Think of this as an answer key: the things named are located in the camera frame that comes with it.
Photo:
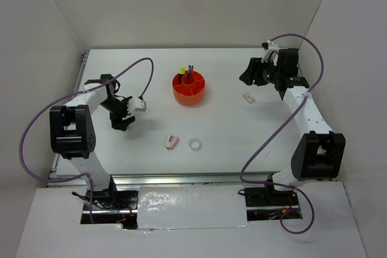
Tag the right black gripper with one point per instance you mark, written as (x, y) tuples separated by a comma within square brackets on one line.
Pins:
[(253, 72)]

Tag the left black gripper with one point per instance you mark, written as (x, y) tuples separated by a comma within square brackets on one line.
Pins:
[(117, 122)]

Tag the white eraser with print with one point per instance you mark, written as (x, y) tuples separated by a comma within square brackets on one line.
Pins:
[(248, 97)]

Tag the pink correction tape dispenser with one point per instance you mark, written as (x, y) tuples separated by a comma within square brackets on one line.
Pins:
[(171, 142)]

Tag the red pen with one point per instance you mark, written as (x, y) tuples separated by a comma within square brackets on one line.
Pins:
[(192, 72)]

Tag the blue pen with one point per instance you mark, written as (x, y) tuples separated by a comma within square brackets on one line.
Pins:
[(189, 72)]

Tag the yellow highlighter marker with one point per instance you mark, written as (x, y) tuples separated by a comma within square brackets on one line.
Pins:
[(181, 73)]

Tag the clear tape roll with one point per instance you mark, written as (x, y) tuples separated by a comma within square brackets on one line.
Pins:
[(195, 144)]

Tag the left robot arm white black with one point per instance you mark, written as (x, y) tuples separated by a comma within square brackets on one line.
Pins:
[(74, 139)]

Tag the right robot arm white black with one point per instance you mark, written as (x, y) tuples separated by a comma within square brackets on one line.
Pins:
[(319, 153)]

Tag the orange round compartment organizer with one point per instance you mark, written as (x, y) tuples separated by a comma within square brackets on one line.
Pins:
[(189, 92)]

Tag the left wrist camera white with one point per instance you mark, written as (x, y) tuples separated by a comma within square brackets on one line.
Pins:
[(136, 104)]

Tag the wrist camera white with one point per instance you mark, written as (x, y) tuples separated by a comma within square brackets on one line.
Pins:
[(271, 48), (136, 104)]

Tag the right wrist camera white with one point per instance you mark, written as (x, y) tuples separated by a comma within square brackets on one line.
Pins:
[(271, 48)]

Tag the aluminium table frame rail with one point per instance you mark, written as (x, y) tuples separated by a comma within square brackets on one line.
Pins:
[(234, 134)]

